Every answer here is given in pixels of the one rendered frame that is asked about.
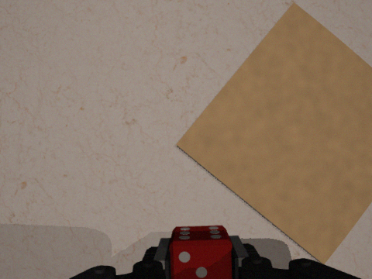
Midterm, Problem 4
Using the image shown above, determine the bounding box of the tan flat mat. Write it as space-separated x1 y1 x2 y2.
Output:
176 3 372 264

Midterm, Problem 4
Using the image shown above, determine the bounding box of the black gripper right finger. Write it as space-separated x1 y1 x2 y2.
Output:
229 236 361 279

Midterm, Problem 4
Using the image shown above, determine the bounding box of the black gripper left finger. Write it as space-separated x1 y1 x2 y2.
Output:
69 238 171 279

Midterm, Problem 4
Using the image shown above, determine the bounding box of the red die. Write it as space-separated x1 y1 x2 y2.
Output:
169 226 233 279

